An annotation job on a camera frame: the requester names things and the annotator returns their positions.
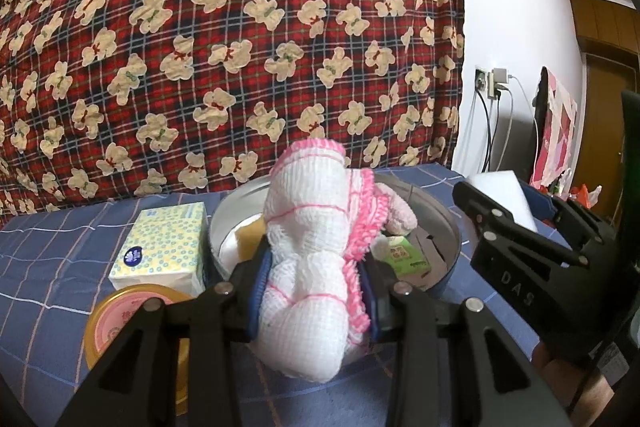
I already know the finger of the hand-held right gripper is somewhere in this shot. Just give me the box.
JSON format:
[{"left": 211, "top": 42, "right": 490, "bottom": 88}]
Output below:
[
  {"left": 520, "top": 181, "right": 616, "bottom": 253},
  {"left": 452, "top": 181, "right": 591, "bottom": 308}
]

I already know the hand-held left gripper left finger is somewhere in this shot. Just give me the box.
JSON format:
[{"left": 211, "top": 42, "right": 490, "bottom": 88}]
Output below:
[{"left": 55, "top": 249, "right": 273, "bottom": 427}]

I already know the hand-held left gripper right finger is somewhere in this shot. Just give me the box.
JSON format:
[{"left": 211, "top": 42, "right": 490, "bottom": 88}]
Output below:
[{"left": 357, "top": 257, "right": 571, "bottom": 427}]

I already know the yellow sponge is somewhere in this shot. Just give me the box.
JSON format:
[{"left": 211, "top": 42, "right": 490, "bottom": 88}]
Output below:
[{"left": 235, "top": 219, "right": 266, "bottom": 265}]

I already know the green tissue packet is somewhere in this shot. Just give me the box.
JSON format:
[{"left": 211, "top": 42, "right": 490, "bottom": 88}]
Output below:
[{"left": 382, "top": 234, "right": 431, "bottom": 278}]

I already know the white sponge block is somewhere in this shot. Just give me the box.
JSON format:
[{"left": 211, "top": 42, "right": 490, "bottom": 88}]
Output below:
[{"left": 465, "top": 170, "right": 538, "bottom": 233}]

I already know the white pink knitted cloth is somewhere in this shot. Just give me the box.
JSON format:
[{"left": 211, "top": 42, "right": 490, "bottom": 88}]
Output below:
[{"left": 252, "top": 139, "right": 391, "bottom": 383}]

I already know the round metal tin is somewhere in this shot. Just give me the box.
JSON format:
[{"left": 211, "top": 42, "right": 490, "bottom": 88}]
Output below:
[{"left": 207, "top": 172, "right": 461, "bottom": 303}]

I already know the person's right hand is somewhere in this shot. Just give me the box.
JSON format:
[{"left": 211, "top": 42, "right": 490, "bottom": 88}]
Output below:
[{"left": 532, "top": 347, "right": 613, "bottom": 427}]

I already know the red plastic bag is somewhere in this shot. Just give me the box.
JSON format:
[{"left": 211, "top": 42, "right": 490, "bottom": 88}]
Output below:
[{"left": 572, "top": 184, "right": 603, "bottom": 208}]

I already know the white plastic bag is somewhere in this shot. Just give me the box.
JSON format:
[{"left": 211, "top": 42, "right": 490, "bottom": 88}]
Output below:
[{"left": 554, "top": 169, "right": 576, "bottom": 194}]

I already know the pink white patchwork cloth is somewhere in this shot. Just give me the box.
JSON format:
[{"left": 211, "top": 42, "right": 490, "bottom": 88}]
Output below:
[{"left": 532, "top": 72, "right": 578, "bottom": 190}]

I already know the yellow patterned tissue box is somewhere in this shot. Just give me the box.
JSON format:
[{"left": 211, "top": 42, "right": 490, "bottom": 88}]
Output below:
[{"left": 108, "top": 202, "right": 208, "bottom": 298}]

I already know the wooden wardrobe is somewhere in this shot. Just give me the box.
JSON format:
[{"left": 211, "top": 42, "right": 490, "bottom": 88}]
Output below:
[{"left": 570, "top": 0, "right": 640, "bottom": 228}]

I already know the blue plaid bed sheet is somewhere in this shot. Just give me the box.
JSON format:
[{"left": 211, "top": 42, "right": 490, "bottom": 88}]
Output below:
[{"left": 0, "top": 162, "right": 551, "bottom": 427}]

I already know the red plaid bear print blanket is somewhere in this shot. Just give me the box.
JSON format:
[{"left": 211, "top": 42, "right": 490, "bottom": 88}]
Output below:
[{"left": 0, "top": 0, "right": 466, "bottom": 218}]

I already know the white cable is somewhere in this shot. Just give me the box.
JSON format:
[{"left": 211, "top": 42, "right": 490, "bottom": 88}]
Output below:
[{"left": 495, "top": 77, "right": 538, "bottom": 172}]

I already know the black cable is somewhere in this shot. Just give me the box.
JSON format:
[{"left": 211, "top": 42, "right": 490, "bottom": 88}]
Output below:
[{"left": 477, "top": 94, "right": 493, "bottom": 172}]

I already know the wall socket with plugs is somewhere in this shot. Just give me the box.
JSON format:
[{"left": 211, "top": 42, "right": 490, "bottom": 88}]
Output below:
[{"left": 487, "top": 68, "right": 511, "bottom": 100}]

